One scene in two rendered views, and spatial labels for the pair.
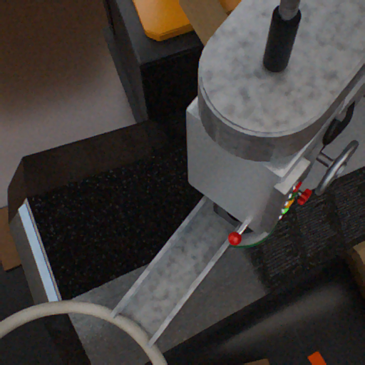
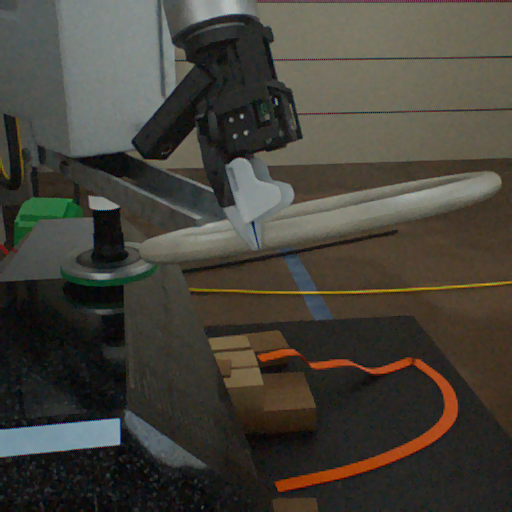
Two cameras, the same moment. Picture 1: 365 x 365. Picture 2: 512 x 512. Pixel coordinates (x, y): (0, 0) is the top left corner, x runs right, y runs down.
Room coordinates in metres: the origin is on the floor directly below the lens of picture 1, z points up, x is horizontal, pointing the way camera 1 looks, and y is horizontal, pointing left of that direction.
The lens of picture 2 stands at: (-0.04, 1.14, 1.36)
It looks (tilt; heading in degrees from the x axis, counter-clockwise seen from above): 20 degrees down; 279
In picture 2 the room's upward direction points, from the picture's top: straight up
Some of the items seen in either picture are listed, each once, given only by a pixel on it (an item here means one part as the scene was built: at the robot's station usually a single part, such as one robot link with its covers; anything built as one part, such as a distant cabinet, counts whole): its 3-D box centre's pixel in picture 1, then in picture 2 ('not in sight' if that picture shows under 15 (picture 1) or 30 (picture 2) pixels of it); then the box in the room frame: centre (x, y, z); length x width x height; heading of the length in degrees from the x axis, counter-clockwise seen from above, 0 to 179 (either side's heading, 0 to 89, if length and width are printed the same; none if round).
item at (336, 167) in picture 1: (323, 159); not in sight; (0.50, -0.34, 1.18); 0.15 x 0.10 x 0.15; 138
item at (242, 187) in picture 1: (276, 121); (75, 48); (0.56, -0.22, 1.30); 0.36 x 0.22 x 0.45; 138
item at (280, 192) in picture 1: (281, 197); (157, 22); (0.37, -0.20, 1.35); 0.08 x 0.03 x 0.28; 138
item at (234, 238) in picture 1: (240, 231); not in sight; (0.35, -0.13, 1.15); 0.08 x 0.03 x 0.03; 138
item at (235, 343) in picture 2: not in sight; (218, 345); (0.47, -1.15, 0.10); 0.25 x 0.10 x 0.01; 19
